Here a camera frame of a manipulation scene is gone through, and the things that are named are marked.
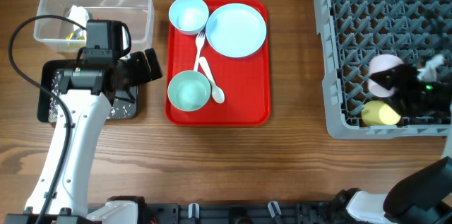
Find light blue bowl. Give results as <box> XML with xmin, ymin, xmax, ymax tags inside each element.
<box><xmin>168</xmin><ymin>0</ymin><xmax>210</xmax><ymax>35</ymax></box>

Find clear plastic waste bin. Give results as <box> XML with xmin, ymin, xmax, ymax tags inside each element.
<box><xmin>34</xmin><ymin>0</ymin><xmax>155</xmax><ymax>52</ymax></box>

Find green bowl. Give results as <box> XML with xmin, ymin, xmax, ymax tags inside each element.
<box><xmin>167</xmin><ymin>70</ymin><xmax>211</xmax><ymax>112</ymax></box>

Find white rice grains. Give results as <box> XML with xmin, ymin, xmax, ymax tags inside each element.
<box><xmin>37</xmin><ymin>69</ymin><xmax>138</xmax><ymax>123</ymax></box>

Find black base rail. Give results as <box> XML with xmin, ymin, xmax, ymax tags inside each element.
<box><xmin>148</xmin><ymin>201</ymin><xmax>356</xmax><ymax>224</ymax></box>

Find pink plastic cup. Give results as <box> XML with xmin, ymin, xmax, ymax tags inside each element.
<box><xmin>367</xmin><ymin>54</ymin><xmax>404</xmax><ymax>98</ymax></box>

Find black food waste bin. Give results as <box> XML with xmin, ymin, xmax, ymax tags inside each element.
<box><xmin>37</xmin><ymin>59</ymin><xmax>138</xmax><ymax>123</ymax></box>

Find yellow snack wrapper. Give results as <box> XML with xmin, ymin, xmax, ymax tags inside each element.
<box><xmin>66</xmin><ymin>28</ymin><xmax>86</xmax><ymax>41</ymax></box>

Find red plastic tray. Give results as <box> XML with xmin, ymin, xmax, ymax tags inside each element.
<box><xmin>165</xmin><ymin>0</ymin><xmax>270</xmax><ymax>126</ymax></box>

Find yellow plastic cup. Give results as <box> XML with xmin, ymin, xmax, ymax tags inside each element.
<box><xmin>361</xmin><ymin>100</ymin><xmax>401</xmax><ymax>126</ymax></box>

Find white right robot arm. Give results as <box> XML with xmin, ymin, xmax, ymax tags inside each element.
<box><xmin>345</xmin><ymin>65</ymin><xmax>451</xmax><ymax>223</ymax></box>

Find white plastic spoon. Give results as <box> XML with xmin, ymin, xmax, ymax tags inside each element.
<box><xmin>199</xmin><ymin>57</ymin><xmax>225</xmax><ymax>104</ymax></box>

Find light blue plate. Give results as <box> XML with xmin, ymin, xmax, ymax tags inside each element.
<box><xmin>206</xmin><ymin>3</ymin><xmax>267</xmax><ymax>59</ymax></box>

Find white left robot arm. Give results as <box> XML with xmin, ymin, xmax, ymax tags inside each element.
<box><xmin>5</xmin><ymin>20</ymin><xmax>162</xmax><ymax>223</ymax></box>

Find white tissue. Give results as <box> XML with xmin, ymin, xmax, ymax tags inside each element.
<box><xmin>66</xmin><ymin>5</ymin><xmax>90</xmax><ymax>27</ymax></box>

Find white plastic fork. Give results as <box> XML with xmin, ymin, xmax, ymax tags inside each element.
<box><xmin>194</xmin><ymin>31</ymin><xmax>206</xmax><ymax>71</ymax></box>

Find grey dishwasher rack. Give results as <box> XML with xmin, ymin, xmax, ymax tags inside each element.
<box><xmin>314</xmin><ymin>0</ymin><xmax>451</xmax><ymax>139</ymax></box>

